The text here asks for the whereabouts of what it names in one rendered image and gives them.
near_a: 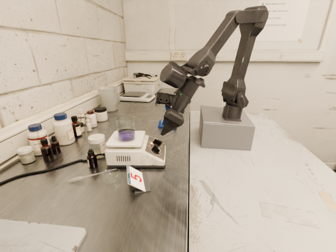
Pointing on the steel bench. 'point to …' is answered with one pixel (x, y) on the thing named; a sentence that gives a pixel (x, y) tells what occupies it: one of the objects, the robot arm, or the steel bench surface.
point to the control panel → (153, 146)
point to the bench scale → (137, 96)
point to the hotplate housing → (132, 157)
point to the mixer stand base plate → (39, 237)
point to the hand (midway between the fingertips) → (167, 122)
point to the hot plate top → (113, 141)
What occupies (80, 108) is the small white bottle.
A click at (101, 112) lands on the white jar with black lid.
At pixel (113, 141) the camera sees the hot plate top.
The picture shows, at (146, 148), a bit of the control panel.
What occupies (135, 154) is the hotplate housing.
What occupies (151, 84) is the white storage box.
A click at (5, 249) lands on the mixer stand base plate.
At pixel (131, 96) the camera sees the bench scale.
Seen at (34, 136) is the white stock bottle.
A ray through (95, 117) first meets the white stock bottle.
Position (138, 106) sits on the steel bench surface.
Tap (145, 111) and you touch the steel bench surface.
